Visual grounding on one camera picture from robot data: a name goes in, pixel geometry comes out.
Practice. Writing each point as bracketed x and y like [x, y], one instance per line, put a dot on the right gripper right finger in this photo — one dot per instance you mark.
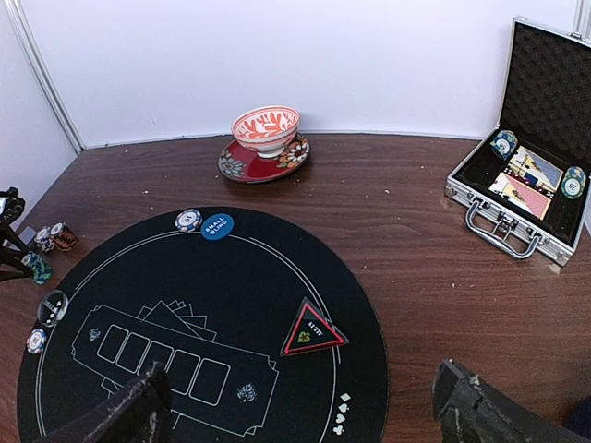
[469, 409]

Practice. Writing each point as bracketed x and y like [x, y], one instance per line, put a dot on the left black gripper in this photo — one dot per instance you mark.
[12, 207]

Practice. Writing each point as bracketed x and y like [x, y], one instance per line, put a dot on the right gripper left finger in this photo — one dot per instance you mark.
[141, 411]

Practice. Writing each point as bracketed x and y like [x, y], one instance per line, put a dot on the clear dealer button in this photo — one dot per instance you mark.
[52, 308]

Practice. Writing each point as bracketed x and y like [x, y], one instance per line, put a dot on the triangular all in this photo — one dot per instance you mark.
[311, 331]

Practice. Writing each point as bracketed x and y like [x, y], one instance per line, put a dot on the blue white poker chip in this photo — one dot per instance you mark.
[188, 220]

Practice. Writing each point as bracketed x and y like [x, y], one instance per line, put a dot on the blue small blind button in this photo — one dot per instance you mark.
[217, 227]

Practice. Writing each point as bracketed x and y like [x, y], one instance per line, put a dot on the grey card deck box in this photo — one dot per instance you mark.
[27, 235]

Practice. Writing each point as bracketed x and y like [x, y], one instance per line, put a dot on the green poker chip stack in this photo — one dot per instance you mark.
[41, 270]

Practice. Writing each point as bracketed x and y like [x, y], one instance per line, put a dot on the orange black chip stack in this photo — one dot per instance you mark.
[64, 238]

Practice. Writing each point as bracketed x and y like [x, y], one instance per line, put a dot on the dark blue mug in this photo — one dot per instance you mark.
[579, 421]

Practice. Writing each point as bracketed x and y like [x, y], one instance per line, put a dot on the round black poker mat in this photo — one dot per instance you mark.
[216, 314]

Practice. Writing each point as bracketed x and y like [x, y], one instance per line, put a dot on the red playing card deck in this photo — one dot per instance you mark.
[520, 195]

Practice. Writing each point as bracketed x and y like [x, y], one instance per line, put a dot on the aluminium poker case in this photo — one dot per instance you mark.
[548, 109]

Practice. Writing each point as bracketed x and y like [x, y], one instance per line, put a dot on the red floral saucer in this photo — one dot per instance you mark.
[245, 166]

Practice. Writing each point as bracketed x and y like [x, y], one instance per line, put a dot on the chip roll in case right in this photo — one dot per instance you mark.
[573, 182]

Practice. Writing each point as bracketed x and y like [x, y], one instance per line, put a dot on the chip roll in case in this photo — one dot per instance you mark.
[573, 182]
[504, 144]

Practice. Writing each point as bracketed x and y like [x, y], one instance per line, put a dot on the playing card deck in case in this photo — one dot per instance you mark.
[537, 171]

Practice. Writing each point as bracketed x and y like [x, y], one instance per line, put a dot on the chip roll in case left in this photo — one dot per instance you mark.
[504, 144]

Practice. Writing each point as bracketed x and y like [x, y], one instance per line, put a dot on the red patterned bowl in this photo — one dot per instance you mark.
[266, 130]

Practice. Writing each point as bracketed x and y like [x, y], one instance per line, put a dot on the left aluminium frame post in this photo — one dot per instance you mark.
[33, 55]

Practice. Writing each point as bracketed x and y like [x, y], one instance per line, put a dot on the aluminium frame post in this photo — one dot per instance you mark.
[33, 55]
[582, 20]

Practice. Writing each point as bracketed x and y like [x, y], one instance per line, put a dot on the right aluminium frame post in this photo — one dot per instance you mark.
[582, 20]

